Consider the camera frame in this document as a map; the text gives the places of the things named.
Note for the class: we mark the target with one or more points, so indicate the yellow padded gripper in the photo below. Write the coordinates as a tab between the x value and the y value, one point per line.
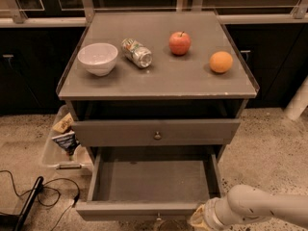
210	213

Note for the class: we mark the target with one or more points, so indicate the grey drawer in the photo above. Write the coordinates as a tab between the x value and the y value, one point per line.
155	132
151	182

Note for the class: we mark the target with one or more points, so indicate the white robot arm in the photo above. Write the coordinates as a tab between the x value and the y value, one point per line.
244	204

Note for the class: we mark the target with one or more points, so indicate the grey top drawer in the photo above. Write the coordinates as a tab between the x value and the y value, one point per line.
155	132

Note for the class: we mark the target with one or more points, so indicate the grey wooden drawer cabinet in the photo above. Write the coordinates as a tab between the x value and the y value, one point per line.
172	87

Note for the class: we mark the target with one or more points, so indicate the dark blue snack bag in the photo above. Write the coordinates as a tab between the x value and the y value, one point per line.
67	142

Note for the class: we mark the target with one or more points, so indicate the clear plastic storage bin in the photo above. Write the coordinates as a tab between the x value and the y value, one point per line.
56	158

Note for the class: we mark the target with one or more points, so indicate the orange fruit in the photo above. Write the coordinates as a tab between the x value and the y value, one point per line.
221	62

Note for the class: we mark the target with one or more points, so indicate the tan snack packet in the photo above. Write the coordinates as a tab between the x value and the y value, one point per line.
63	124

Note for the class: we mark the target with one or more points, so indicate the silver green soda can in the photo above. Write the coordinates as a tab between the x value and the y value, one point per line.
136	52

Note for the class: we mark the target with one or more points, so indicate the red apple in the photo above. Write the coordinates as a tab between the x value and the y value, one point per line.
179	43

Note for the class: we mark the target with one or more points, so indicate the black flat bar device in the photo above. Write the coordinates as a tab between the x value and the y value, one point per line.
14	222

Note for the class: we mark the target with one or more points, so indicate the white ceramic bowl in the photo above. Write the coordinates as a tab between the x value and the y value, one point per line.
98	58

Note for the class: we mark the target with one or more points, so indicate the white cylindrical post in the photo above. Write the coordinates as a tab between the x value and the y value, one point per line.
299	102

